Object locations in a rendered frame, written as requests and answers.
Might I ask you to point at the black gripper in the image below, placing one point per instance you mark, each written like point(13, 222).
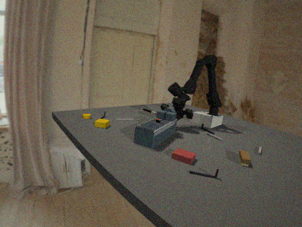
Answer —
point(180, 112)

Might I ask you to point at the red rectangular block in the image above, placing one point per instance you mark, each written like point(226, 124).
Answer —
point(183, 156)

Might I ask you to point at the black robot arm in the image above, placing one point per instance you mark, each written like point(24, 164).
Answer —
point(210, 61)

